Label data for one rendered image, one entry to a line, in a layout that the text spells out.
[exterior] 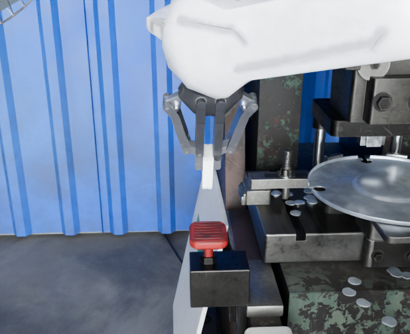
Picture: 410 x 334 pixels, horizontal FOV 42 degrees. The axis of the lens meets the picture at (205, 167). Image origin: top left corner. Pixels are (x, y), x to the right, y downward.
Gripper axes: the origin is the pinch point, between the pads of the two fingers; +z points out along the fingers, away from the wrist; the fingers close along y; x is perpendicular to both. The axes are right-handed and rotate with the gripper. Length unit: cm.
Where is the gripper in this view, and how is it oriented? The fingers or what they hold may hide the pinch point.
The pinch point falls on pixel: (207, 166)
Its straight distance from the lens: 79.8
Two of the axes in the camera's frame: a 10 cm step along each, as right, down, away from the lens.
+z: -0.3, 6.8, 7.4
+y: 10.0, -0.1, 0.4
